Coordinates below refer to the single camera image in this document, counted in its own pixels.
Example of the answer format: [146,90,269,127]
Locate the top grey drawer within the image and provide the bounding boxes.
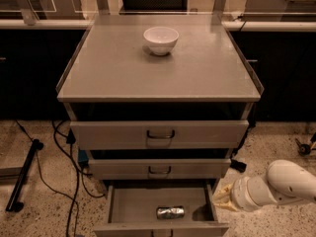
[70,120,248,150]

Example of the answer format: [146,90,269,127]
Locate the white ceramic bowl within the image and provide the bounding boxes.
[143,27,180,56]

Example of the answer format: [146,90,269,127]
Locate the bottom grey drawer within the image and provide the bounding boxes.
[94,181,228,237]

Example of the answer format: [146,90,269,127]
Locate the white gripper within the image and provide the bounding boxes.
[213,176,277,212]

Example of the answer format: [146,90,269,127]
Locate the black floor cable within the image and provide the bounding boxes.
[14,119,107,237]

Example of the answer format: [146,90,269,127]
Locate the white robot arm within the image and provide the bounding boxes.
[212,160,316,212]

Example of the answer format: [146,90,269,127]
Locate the grey drawer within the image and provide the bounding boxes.
[70,120,248,150]
[94,181,228,237]
[89,159,231,180]

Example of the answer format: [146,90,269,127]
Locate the grey drawer cabinet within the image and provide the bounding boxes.
[57,15,262,225]

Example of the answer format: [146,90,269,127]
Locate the black metal stand leg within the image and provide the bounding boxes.
[6,139,43,212]

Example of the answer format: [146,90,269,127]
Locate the middle grey drawer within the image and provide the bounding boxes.
[89,159,231,180]

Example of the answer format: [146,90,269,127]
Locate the silver redbull can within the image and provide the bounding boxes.
[156,206,185,219]

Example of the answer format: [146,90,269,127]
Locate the black wheeled stand base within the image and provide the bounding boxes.
[295,132,316,156]

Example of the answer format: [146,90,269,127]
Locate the black caster wheel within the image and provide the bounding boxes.
[230,159,247,173]

